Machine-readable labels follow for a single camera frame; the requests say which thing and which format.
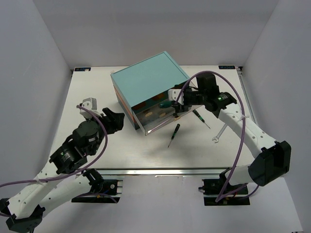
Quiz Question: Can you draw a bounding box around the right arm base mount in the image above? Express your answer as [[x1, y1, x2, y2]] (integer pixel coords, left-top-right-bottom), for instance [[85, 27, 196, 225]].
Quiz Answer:
[[198, 168, 250, 206]]

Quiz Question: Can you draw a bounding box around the large green flathead screwdriver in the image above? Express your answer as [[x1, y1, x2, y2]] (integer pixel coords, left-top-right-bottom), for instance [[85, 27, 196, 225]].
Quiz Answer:
[[158, 101, 173, 109]]

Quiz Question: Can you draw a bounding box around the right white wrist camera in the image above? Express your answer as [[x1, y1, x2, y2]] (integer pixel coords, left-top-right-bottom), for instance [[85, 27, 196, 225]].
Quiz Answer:
[[168, 89, 184, 104]]

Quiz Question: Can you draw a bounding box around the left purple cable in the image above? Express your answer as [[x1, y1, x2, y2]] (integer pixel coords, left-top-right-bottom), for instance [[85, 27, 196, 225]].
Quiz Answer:
[[0, 104, 109, 216]]

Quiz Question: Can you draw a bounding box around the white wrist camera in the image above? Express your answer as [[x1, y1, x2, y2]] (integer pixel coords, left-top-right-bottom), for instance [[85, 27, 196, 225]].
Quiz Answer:
[[168, 89, 184, 104], [78, 98, 100, 119]]

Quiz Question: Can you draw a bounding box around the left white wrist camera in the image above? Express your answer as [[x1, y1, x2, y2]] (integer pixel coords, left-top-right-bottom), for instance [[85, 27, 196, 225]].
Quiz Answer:
[[78, 98, 100, 119]]

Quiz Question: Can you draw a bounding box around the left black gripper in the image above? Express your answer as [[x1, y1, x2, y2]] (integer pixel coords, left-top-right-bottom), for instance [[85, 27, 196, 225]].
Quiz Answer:
[[85, 107, 125, 155]]

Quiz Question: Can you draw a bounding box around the silver open-end wrench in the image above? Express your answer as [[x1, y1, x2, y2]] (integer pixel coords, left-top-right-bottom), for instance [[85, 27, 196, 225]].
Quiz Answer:
[[212, 124, 227, 143]]

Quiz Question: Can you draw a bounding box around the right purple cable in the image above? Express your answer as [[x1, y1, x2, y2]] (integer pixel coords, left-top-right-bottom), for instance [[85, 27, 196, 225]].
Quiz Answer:
[[174, 70, 260, 202]]

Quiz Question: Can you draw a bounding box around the small precision screwdriver centre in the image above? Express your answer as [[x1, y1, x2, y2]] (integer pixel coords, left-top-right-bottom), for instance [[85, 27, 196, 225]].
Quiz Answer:
[[168, 124, 180, 147]]

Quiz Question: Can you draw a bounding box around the clear bottom drawer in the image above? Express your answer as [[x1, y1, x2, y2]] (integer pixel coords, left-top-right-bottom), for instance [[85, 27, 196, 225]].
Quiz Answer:
[[131, 89, 199, 135]]

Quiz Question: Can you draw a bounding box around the small precision screwdriver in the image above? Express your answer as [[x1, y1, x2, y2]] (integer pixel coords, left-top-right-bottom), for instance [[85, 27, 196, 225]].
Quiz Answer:
[[168, 124, 180, 147], [192, 110, 210, 129]]

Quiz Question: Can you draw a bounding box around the purple cable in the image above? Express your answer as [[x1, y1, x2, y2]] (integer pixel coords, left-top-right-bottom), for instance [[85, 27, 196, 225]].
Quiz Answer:
[[0, 104, 109, 216], [174, 70, 260, 202]]

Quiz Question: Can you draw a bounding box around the small precision screwdriver right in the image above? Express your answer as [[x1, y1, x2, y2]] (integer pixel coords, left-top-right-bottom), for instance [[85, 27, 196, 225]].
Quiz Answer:
[[192, 110, 210, 129]]

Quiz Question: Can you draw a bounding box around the aluminium table edge rail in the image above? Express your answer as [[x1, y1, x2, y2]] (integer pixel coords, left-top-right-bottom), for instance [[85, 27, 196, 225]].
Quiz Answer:
[[96, 167, 227, 176]]

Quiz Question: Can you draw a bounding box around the teal drawer cabinet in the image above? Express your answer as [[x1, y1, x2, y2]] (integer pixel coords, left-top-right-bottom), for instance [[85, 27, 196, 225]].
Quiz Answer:
[[111, 51, 189, 130]]

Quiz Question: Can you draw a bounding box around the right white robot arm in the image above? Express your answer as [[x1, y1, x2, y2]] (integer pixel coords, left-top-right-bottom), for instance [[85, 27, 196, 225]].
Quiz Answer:
[[168, 71, 292, 194]]

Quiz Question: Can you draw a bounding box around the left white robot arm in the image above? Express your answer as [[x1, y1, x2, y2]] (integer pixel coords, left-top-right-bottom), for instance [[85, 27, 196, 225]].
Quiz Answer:
[[0, 105, 125, 233]]

